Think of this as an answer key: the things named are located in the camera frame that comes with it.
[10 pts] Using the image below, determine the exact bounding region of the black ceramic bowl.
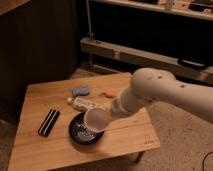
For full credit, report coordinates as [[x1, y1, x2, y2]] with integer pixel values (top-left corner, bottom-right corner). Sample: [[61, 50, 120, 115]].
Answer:
[[69, 112, 104, 145]]

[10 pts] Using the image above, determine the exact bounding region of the wooden table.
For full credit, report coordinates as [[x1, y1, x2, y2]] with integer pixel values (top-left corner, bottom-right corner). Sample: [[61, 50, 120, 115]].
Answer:
[[8, 73, 160, 171]]

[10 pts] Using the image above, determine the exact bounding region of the white plastic bottle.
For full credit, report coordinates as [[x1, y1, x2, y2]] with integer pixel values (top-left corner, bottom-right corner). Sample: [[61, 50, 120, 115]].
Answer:
[[67, 97, 106, 112]]

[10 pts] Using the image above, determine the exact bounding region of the metal pole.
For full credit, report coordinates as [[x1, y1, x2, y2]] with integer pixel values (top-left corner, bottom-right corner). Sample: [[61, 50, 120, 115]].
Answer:
[[86, 0, 94, 40]]

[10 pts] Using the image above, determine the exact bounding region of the blue sponge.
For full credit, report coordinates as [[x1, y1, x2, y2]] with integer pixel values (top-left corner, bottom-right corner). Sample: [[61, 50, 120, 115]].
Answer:
[[72, 86, 90, 97]]

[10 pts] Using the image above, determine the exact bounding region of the black striped rectangular case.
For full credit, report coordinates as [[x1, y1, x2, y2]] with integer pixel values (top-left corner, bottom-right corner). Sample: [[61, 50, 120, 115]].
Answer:
[[38, 109, 60, 137]]

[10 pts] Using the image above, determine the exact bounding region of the upper wooden shelf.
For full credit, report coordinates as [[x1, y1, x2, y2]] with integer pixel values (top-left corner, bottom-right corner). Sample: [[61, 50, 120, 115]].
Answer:
[[93, 0, 213, 21]]

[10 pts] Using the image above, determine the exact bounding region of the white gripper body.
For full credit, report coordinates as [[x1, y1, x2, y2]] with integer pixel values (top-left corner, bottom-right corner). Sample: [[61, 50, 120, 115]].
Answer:
[[109, 97, 130, 120]]

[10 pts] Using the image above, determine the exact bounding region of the white ceramic cup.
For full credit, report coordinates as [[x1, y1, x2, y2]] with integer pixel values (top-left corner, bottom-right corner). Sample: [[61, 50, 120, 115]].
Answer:
[[83, 108, 109, 133]]

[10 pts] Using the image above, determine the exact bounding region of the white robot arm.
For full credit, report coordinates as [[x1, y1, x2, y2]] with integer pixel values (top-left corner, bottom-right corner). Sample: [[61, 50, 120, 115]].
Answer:
[[110, 68, 213, 124]]

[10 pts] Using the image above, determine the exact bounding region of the low wooden shelf beam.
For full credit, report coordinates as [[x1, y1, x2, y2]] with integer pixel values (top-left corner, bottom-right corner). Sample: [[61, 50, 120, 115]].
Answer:
[[80, 37, 213, 84]]

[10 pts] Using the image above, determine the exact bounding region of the orange carrot toy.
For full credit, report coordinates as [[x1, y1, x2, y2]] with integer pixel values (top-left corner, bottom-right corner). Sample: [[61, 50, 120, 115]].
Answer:
[[103, 91, 116, 98]]

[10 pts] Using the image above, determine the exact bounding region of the black handle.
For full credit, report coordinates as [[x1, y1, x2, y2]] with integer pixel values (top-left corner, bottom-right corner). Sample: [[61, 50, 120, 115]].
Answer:
[[177, 58, 209, 70]]

